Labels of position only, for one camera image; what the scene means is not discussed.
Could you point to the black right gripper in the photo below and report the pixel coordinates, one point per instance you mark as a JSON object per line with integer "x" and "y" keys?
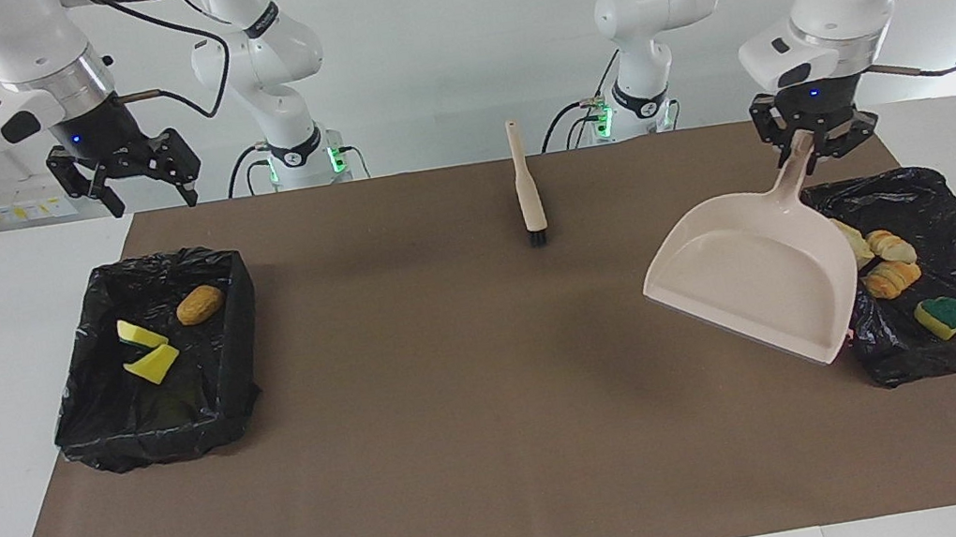
{"x": 104, "y": 144}

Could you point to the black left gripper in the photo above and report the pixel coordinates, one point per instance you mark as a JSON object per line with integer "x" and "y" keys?
{"x": 814, "y": 105}

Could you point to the pale yellow bread chunk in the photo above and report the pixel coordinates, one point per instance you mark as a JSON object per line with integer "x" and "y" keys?
{"x": 894, "y": 246}
{"x": 858, "y": 245}

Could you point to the brown bread roll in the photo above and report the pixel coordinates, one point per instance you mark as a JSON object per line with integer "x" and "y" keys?
{"x": 200, "y": 304}

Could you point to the curved yellow sponge piece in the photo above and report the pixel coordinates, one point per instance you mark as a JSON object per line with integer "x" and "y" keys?
{"x": 137, "y": 334}

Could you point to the beige plastic dustpan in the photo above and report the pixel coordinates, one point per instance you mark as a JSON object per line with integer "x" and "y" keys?
{"x": 755, "y": 284}

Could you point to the orange striped bread piece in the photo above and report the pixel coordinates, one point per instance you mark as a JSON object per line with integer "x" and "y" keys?
{"x": 892, "y": 279}

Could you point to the notched yellow sponge piece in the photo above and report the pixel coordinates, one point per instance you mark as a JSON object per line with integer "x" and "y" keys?
{"x": 154, "y": 364}

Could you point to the green and yellow sponge piece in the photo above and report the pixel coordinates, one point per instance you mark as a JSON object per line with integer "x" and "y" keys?
{"x": 947, "y": 315}

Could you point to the beige hand brush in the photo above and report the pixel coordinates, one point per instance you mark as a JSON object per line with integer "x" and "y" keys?
{"x": 528, "y": 190}

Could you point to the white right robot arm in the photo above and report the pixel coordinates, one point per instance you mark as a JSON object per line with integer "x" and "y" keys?
{"x": 19, "y": 53}

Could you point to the open bin with black bag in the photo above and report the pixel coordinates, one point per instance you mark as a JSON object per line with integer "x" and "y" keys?
{"x": 178, "y": 417}

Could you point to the brown paper table mat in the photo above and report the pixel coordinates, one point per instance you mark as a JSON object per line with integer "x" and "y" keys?
{"x": 511, "y": 491}

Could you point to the white wall socket strip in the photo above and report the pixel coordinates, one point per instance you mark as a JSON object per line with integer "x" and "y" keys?
{"x": 32, "y": 200}

